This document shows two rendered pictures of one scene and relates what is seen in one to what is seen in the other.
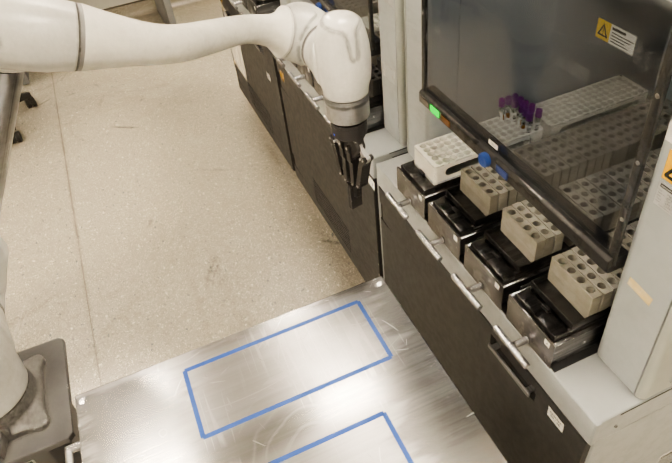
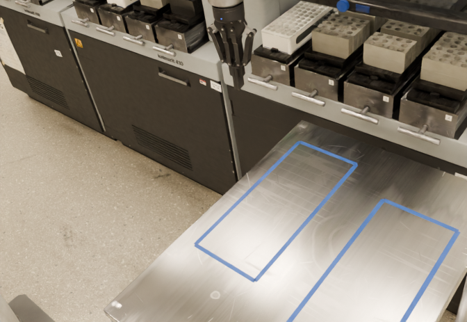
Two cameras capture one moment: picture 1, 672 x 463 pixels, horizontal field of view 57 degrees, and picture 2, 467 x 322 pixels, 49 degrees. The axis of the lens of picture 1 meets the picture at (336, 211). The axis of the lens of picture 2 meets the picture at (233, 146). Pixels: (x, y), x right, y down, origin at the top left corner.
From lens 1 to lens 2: 0.51 m
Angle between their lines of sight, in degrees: 19
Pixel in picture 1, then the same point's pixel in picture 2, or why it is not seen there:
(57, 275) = not seen: outside the picture
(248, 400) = (270, 239)
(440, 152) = (283, 29)
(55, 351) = (24, 306)
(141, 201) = not seen: outside the picture
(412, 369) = (379, 165)
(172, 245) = (16, 232)
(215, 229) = (51, 204)
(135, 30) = not seen: outside the picture
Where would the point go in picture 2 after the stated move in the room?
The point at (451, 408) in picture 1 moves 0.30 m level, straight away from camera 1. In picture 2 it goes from (427, 176) to (356, 96)
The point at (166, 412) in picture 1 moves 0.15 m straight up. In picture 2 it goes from (205, 279) to (188, 222)
